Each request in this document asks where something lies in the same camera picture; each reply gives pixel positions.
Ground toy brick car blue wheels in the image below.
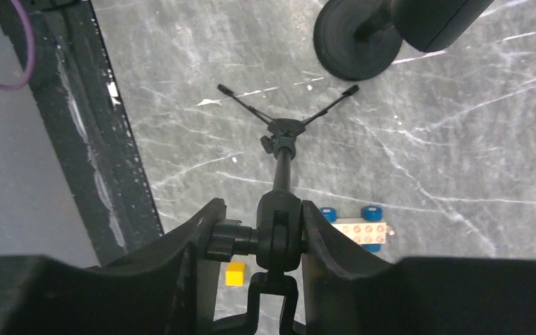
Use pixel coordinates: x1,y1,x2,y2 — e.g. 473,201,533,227
320,205,395,253

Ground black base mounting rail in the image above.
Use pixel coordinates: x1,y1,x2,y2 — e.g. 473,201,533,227
0,1,163,266

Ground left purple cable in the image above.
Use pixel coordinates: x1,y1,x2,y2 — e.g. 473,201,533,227
0,0,36,91

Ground black microphone with orange end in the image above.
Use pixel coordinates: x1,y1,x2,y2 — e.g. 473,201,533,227
389,0,493,53

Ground black round-base desk mic stand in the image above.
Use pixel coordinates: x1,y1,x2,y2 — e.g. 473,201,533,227
313,1,403,82

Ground black tripod mic stand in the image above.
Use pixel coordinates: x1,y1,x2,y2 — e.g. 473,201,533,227
205,84,359,334

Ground yellow cube near car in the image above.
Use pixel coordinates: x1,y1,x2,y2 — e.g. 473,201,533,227
225,262,246,287

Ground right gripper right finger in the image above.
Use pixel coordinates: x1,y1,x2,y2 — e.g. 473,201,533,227
302,200,536,334

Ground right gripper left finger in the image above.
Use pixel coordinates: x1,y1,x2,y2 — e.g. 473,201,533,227
0,198,226,334

